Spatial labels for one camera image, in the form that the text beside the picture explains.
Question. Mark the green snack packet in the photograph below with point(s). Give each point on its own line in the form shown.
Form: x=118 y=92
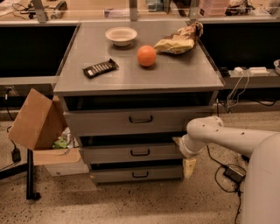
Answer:
x=60 y=143

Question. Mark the grey top drawer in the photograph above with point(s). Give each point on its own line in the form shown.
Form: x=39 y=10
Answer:
x=132 y=121

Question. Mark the brown cardboard box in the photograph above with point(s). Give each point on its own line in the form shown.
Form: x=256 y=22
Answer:
x=38 y=125

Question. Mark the white power strip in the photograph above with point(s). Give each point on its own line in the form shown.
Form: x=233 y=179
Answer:
x=252 y=71

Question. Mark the grey bottom drawer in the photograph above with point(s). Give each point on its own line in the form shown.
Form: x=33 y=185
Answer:
x=138 y=174

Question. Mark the orange fruit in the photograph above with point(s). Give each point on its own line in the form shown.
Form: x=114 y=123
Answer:
x=146 y=56

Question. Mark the white paper bowl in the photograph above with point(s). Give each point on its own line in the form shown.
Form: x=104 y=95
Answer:
x=121 y=36

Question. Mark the yellow crumpled chip bag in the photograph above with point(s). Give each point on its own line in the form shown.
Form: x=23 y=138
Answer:
x=181 y=41

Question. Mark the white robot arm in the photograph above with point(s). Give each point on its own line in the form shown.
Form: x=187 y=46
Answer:
x=261 y=203

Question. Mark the black power adapter brick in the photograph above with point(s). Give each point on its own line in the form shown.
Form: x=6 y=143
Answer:
x=234 y=175

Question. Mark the black snack bar wrapper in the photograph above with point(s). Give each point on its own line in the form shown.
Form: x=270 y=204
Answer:
x=100 y=68

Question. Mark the pink plastic bin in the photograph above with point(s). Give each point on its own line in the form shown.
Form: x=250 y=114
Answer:
x=212 y=8

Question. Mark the black plug adapter left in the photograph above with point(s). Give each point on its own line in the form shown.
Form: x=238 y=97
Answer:
x=16 y=157

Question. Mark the grey drawer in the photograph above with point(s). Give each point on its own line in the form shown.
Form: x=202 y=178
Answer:
x=130 y=153
x=132 y=121
x=138 y=174

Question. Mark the grey metal drawer cabinet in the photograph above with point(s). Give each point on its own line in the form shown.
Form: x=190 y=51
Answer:
x=185 y=80

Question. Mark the black table leg left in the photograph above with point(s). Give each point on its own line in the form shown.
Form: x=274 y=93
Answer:
x=28 y=168

